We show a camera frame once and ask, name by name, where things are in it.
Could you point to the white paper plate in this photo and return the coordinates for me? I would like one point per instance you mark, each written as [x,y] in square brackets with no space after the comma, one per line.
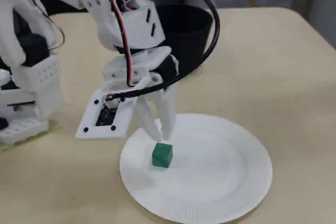
[210,169]

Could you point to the green cube block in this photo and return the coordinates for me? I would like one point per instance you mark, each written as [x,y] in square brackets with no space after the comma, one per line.
[161,155]

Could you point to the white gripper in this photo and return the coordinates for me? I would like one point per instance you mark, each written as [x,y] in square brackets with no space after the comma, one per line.
[155,59]

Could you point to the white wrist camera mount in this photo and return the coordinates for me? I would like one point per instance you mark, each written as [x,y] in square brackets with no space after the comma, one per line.
[86,121]

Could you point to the black pot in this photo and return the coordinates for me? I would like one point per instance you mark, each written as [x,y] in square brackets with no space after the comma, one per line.
[183,37]

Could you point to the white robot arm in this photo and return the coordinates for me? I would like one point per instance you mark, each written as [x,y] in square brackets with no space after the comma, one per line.
[105,24]

